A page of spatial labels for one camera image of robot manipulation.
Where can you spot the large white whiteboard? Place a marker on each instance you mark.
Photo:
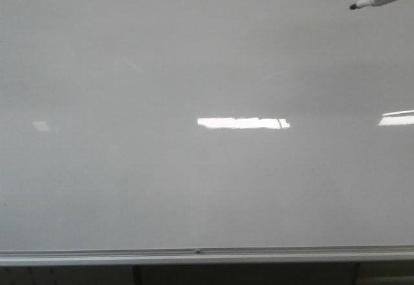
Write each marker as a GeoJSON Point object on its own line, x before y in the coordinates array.
{"type": "Point", "coordinates": [165, 124]}

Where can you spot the aluminium whiteboard bottom rail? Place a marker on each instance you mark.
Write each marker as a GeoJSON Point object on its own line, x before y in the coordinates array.
{"type": "Point", "coordinates": [133, 257]}

